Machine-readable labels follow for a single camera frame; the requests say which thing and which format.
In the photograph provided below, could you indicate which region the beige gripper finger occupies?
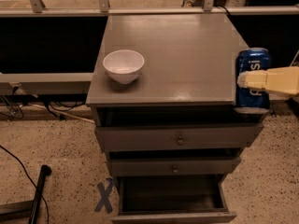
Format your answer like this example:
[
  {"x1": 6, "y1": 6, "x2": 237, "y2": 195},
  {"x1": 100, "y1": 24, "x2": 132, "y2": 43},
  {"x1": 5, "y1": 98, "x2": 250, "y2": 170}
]
[{"x1": 236, "y1": 66, "x2": 299, "y2": 96}]

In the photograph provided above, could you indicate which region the blue pepsi can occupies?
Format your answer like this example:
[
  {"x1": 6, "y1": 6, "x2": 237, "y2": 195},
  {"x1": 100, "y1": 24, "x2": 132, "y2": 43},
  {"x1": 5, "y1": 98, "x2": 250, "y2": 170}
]
[{"x1": 235, "y1": 48, "x2": 271, "y2": 114}]

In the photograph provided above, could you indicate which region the grey drawer cabinet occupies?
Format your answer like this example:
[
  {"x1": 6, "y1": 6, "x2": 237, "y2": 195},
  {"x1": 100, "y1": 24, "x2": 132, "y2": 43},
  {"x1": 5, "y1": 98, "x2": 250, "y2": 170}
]
[{"x1": 85, "y1": 13, "x2": 265, "y2": 224}]

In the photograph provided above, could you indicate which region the grey top drawer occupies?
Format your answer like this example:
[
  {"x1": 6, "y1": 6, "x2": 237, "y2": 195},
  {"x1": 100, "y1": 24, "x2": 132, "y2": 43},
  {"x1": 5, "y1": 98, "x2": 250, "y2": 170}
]
[{"x1": 93, "y1": 105, "x2": 265, "y2": 153}]

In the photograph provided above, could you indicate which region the grey drawer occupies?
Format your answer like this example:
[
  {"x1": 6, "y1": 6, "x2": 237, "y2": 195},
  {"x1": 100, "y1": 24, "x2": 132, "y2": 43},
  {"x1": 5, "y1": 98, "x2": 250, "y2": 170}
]
[
  {"x1": 108, "y1": 148, "x2": 241, "y2": 176},
  {"x1": 93, "y1": 105, "x2": 265, "y2": 153},
  {"x1": 111, "y1": 175, "x2": 236, "y2": 224}
]

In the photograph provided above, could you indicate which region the grey bottom drawer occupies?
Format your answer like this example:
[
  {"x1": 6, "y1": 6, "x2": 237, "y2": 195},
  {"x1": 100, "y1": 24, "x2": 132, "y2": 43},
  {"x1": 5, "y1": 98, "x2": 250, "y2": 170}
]
[{"x1": 111, "y1": 175, "x2": 236, "y2": 224}]

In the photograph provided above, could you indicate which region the grey middle drawer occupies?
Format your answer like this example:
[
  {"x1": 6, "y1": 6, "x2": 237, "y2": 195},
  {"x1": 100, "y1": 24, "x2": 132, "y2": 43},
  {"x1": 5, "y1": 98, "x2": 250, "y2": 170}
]
[{"x1": 108, "y1": 148, "x2": 241, "y2": 176}]

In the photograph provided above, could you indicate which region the white ceramic bowl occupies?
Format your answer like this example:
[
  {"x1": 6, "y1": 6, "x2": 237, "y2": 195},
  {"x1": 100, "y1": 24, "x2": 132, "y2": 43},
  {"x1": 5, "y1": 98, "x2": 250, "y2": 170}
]
[{"x1": 103, "y1": 49, "x2": 145, "y2": 84}]

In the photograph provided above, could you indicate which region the blue tape cross mark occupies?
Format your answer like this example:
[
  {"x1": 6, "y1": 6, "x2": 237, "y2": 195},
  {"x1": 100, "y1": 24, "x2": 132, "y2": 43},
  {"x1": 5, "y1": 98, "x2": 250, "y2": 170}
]
[{"x1": 94, "y1": 177, "x2": 114, "y2": 214}]

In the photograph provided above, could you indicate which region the grey metal railing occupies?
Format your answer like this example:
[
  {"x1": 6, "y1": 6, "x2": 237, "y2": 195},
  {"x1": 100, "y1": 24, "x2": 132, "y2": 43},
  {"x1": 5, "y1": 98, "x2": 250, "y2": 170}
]
[{"x1": 0, "y1": 0, "x2": 299, "y2": 18}]

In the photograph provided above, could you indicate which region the black metal stand leg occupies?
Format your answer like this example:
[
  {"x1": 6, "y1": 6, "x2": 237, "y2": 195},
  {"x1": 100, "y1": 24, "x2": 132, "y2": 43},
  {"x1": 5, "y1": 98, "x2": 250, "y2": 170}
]
[{"x1": 0, "y1": 165, "x2": 51, "y2": 224}]

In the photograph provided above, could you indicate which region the white cable at right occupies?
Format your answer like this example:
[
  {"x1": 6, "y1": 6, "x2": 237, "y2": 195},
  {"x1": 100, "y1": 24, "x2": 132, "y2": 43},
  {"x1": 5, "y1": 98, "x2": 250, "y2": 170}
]
[{"x1": 289, "y1": 49, "x2": 299, "y2": 67}]

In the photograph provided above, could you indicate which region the cable bundle under rail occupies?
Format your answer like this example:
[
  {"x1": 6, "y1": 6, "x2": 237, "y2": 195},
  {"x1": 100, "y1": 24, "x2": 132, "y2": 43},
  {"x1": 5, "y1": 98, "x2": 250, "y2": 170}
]
[{"x1": 0, "y1": 83, "x2": 94, "y2": 124}]

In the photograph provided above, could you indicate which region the black floor cable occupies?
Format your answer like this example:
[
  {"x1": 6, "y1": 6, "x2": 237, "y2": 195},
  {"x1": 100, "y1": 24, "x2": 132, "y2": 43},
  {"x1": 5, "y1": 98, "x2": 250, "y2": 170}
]
[{"x1": 0, "y1": 145, "x2": 50, "y2": 224}]

